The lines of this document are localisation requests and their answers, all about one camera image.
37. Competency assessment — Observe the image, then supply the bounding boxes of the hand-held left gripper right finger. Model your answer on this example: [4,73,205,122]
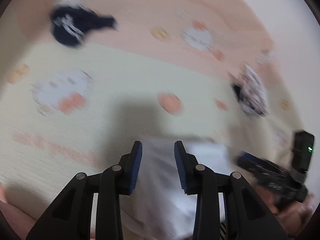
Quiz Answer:
[174,141,288,240]

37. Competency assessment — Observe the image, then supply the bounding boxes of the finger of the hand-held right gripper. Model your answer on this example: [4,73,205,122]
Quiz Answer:
[236,151,288,181]

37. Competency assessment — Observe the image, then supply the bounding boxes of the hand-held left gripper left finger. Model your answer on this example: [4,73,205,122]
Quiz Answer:
[26,141,143,240]

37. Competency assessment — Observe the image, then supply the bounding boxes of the white shirt with navy trim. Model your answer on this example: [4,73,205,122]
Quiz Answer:
[119,137,235,240]

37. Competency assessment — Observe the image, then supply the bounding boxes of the person's right hand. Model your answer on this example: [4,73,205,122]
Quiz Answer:
[260,187,317,237]

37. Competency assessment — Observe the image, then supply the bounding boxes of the white folded garment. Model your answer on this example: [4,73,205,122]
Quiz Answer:
[237,64,270,117]

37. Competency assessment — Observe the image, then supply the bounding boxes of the navy striped folded garment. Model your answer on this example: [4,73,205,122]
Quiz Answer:
[232,84,247,104]

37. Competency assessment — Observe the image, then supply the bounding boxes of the pink and cream printed blanket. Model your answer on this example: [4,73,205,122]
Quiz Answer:
[0,0,320,230]

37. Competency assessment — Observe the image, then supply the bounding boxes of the navy shorts with white stripes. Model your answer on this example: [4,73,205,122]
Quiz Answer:
[51,4,118,47]

